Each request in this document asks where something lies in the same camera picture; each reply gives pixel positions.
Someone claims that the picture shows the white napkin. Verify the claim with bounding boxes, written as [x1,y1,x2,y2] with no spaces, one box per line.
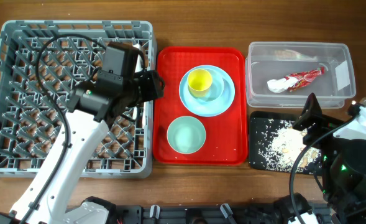
[267,77,298,93]

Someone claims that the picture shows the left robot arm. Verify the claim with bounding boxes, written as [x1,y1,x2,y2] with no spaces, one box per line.
[0,42,165,223]

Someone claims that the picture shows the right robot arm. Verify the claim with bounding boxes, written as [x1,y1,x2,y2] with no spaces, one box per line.
[288,93,366,223]

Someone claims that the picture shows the grey dishwasher rack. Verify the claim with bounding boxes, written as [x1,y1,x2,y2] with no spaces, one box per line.
[0,20,157,177]

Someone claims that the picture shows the black tray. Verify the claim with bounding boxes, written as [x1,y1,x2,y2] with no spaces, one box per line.
[248,110,326,175]

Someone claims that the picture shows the rice food scraps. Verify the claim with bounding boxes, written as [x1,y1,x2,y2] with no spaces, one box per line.
[254,119,322,172]

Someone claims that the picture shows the clear plastic bin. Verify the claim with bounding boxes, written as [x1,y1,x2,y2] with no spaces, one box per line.
[245,42,357,108]

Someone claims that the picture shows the light blue plate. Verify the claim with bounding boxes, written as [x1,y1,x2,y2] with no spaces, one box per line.
[179,65,235,117]

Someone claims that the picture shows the red plastic tray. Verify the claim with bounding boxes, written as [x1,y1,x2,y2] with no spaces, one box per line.
[152,47,248,166]

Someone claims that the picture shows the yellow plastic cup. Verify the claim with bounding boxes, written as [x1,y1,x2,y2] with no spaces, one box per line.
[187,68,213,98]

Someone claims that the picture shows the green bowl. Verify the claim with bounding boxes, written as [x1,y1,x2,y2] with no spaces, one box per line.
[167,116,206,154]

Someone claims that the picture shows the red snack wrapper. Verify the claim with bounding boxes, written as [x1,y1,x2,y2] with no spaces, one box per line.
[284,66,326,92]

